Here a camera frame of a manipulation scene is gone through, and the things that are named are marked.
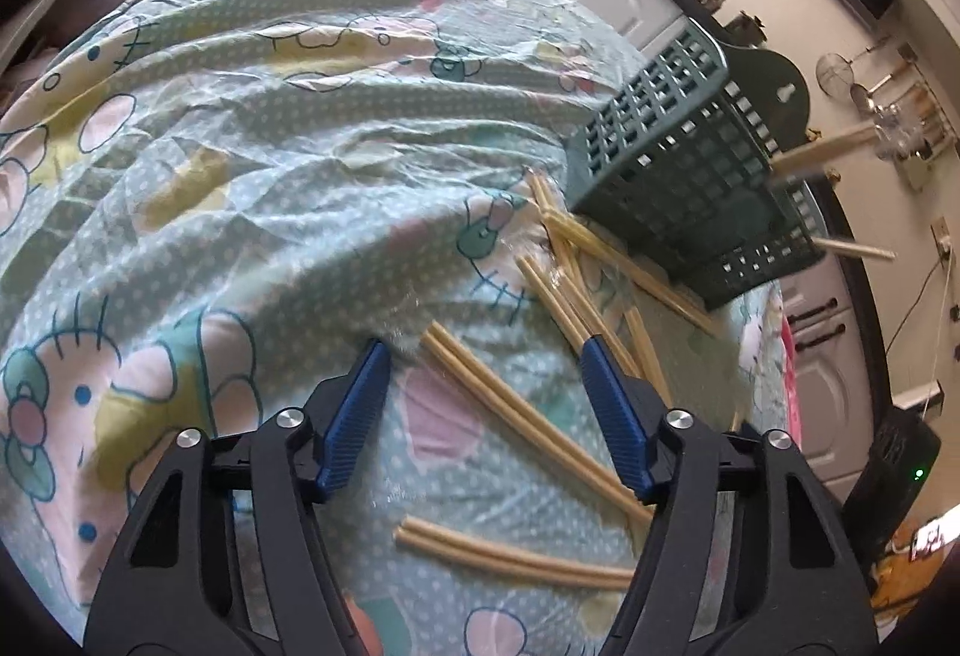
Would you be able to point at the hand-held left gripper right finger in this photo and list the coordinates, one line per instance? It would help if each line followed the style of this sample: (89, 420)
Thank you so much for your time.
(616, 424)

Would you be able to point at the dark green slotted utensil basket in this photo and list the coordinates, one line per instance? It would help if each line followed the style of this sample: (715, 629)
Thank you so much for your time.
(675, 176)

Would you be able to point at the pile of wooden chopsticks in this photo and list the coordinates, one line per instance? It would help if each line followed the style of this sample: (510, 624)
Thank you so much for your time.
(525, 416)

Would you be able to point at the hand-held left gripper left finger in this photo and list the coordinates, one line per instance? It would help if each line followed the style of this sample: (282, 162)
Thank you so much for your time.
(352, 424)

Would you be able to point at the wall socket with plug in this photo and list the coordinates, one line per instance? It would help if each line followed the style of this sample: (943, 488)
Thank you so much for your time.
(940, 235)

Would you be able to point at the square metal pot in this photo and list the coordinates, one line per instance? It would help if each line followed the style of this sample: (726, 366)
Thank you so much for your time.
(748, 29)

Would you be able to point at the cartoon printed green tablecloth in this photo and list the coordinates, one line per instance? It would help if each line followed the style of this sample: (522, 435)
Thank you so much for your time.
(262, 176)

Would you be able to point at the small lit screen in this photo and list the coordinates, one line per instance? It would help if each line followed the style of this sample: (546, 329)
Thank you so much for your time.
(926, 540)

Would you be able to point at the light wooden chopstick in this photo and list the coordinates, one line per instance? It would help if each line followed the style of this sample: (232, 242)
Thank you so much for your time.
(855, 247)
(825, 150)

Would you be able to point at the row of hanging kitchen utensils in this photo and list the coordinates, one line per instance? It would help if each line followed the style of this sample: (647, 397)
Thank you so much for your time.
(900, 109)

